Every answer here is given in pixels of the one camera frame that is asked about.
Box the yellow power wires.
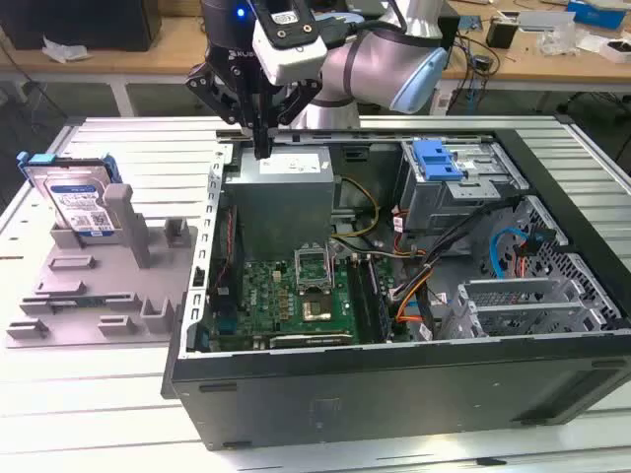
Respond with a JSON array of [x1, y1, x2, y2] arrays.
[[328, 175, 382, 241]]

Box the clear plastic bags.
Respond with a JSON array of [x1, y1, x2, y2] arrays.
[[535, 22, 581, 56]]

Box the wooden desk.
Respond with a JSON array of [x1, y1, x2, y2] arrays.
[[0, 0, 631, 118]]

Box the RAM stick blue label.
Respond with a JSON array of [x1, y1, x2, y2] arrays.
[[46, 297, 107, 307]]

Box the metal disk bay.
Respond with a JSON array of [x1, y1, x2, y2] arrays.
[[443, 278, 608, 341]]

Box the black graphics card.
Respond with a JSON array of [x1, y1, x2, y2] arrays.
[[253, 332, 355, 352]]

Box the white box black insert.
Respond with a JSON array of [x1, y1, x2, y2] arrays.
[[598, 38, 631, 64]]

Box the black case fan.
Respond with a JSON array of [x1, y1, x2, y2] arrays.
[[216, 204, 244, 302]]

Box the crumpled white paper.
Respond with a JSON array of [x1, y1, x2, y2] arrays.
[[41, 34, 93, 64]]

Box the white flat carton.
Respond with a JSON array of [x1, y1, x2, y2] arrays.
[[517, 9, 577, 34]]

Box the grey parts rack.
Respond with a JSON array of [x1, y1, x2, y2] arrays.
[[4, 182, 201, 350]]

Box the orange power wires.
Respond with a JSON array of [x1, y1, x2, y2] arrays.
[[391, 278, 433, 326]]

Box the large black box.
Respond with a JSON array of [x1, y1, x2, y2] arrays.
[[0, 0, 163, 53]]

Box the blue drive carrier latch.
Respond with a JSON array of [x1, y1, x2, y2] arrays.
[[412, 140, 467, 182]]

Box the black PC case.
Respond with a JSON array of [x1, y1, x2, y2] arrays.
[[161, 126, 631, 452]]

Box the blue data wire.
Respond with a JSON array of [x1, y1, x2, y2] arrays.
[[490, 227, 531, 281]]

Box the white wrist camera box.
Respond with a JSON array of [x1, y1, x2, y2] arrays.
[[251, 0, 329, 86]]

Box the green motherboard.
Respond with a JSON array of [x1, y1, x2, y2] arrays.
[[211, 255, 410, 352]]

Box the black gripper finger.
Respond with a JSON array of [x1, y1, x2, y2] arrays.
[[184, 61, 265, 160], [263, 78, 322, 160]]

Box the grey power supply unit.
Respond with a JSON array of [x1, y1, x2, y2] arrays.
[[224, 147, 339, 262]]

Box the metal socket cover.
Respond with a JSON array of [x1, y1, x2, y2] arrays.
[[294, 243, 337, 296]]

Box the small black box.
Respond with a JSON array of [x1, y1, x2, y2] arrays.
[[485, 16, 520, 49]]

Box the orange data wire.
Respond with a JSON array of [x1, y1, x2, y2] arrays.
[[512, 243, 532, 278]]

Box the black cable bundle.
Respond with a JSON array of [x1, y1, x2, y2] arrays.
[[391, 194, 524, 344]]

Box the blue carton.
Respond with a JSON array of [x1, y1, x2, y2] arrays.
[[565, 0, 628, 30]]

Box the CPU socket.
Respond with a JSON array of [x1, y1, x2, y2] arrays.
[[299, 291, 336, 324]]

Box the hard disk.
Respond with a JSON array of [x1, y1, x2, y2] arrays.
[[17, 152, 123, 242]]

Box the metal drive cage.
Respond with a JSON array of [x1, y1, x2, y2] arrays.
[[398, 140, 531, 237]]

